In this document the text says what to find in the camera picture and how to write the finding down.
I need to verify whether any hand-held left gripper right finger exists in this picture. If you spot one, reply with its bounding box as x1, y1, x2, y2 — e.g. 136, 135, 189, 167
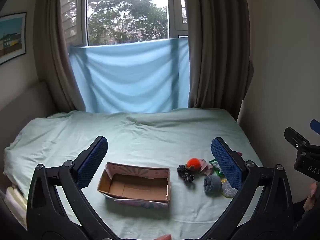
200, 137, 293, 240

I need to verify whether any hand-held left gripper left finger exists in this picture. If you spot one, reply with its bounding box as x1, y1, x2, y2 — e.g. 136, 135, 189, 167
26, 136, 119, 240

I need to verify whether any green packet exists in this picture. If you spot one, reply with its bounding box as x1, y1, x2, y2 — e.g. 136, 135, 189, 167
209, 159, 224, 177

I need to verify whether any blue-grey sock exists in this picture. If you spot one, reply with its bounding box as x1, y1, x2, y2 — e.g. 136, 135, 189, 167
203, 175, 223, 195

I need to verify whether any speckled light sock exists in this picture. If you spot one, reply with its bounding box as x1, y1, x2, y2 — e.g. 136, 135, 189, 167
220, 179, 239, 198

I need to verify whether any orange pompom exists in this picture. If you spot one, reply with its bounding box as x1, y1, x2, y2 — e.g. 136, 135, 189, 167
187, 158, 201, 171

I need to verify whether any black printed scarf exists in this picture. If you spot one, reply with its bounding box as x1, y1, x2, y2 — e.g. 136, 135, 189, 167
177, 164, 195, 183

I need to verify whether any cardboard box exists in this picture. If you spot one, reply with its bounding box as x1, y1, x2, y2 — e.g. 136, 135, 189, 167
97, 162, 171, 210

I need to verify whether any person's right hand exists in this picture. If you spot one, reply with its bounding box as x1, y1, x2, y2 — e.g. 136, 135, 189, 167
303, 181, 320, 211

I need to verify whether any white folded cloth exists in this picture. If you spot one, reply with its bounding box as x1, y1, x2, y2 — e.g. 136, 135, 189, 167
4, 184, 27, 230

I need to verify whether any light blue cloth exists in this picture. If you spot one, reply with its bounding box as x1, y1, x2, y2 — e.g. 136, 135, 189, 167
69, 37, 192, 114

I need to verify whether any brown curtain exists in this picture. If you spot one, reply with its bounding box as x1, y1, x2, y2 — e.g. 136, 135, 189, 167
34, 0, 87, 113
184, 0, 254, 109

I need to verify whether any tree outside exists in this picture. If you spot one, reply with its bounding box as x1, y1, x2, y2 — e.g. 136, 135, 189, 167
87, 0, 169, 46

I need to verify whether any window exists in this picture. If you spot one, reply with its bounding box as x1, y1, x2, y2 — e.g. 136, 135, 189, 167
60, 0, 189, 47

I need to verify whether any white padded bed frame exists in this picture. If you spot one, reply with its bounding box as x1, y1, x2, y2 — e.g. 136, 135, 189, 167
0, 81, 57, 140

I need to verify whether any framed wall picture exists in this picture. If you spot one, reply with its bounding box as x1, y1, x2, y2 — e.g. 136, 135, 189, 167
0, 12, 27, 66

